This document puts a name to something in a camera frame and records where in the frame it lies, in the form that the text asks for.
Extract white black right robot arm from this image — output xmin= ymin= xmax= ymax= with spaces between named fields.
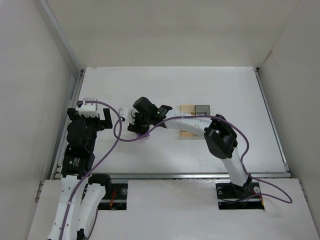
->
xmin=120 ymin=97 xmax=251 ymax=194

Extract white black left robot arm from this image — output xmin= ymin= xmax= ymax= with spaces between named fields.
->
xmin=47 ymin=103 xmax=113 ymax=240

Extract clear orange container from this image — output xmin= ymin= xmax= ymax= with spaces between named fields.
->
xmin=179 ymin=104 xmax=201 ymax=138

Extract clear grey container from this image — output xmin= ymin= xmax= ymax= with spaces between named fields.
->
xmin=195 ymin=105 xmax=211 ymax=116

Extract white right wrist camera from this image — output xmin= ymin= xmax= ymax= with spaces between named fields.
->
xmin=119 ymin=108 xmax=134 ymax=124

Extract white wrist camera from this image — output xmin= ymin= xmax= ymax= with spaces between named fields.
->
xmin=77 ymin=97 xmax=99 ymax=118
xmin=119 ymin=108 xmax=134 ymax=124

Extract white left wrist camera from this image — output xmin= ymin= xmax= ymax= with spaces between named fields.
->
xmin=77 ymin=97 xmax=99 ymax=118

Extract aluminium frame rail left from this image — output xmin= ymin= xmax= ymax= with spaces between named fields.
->
xmin=34 ymin=0 xmax=83 ymax=179

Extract aluminium frame rail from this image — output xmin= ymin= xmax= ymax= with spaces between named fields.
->
xmin=34 ymin=0 xmax=83 ymax=179
xmin=253 ymin=67 xmax=291 ymax=173

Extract aluminium front rail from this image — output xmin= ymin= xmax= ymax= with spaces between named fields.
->
xmin=107 ymin=171 xmax=292 ymax=180

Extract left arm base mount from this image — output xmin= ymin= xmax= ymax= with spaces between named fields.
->
xmin=81 ymin=181 xmax=128 ymax=211

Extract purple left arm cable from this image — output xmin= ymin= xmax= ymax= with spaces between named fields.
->
xmin=58 ymin=99 xmax=123 ymax=240

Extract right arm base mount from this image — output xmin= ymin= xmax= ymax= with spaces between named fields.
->
xmin=215 ymin=182 xmax=265 ymax=210

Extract aluminium frame rail right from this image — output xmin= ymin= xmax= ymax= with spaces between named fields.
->
xmin=253 ymin=67 xmax=291 ymax=173

